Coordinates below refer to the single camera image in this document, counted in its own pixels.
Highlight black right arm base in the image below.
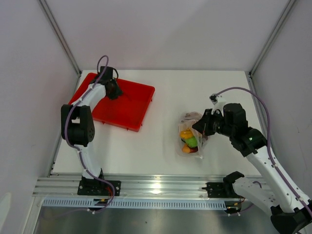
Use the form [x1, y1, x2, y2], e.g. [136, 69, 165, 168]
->
[201, 171, 245, 198]

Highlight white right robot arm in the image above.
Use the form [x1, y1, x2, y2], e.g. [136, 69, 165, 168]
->
[192, 103, 312, 234]

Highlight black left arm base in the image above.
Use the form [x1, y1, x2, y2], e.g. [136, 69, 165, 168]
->
[77, 176, 121, 196]

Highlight aluminium frame post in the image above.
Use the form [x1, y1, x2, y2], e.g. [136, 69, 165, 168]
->
[249, 0, 299, 78]
[37, 0, 82, 76]

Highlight red plastic bin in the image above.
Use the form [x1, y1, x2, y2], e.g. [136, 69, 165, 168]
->
[68, 72, 156, 133]

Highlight aluminium frame post right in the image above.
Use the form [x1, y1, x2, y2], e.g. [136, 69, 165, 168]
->
[249, 0, 299, 78]

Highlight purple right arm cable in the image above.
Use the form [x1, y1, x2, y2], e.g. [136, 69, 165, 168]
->
[211, 87, 312, 221]

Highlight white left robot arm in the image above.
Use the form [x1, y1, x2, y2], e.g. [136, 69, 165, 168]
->
[61, 66, 123, 195]

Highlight clear zip bag pink dots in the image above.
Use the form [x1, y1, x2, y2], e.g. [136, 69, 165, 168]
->
[175, 112, 208, 159]

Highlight ginger root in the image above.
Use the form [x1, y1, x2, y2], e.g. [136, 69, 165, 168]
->
[180, 129, 194, 140]

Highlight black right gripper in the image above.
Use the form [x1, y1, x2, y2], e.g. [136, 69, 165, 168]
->
[192, 108, 234, 137]

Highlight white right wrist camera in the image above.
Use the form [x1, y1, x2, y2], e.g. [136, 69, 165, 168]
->
[210, 94, 226, 114]

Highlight white slotted cable duct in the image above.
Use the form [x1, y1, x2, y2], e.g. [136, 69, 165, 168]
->
[42, 197, 227, 211]

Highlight aluminium frame post left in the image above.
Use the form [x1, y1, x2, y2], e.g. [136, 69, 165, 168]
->
[37, 0, 82, 76]

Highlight aluminium mounting rail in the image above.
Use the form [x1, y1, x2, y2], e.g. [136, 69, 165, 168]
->
[32, 174, 269, 199]

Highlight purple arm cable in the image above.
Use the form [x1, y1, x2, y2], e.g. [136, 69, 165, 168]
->
[55, 55, 115, 219]
[211, 87, 312, 221]

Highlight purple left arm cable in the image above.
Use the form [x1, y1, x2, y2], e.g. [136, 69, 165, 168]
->
[55, 55, 115, 219]

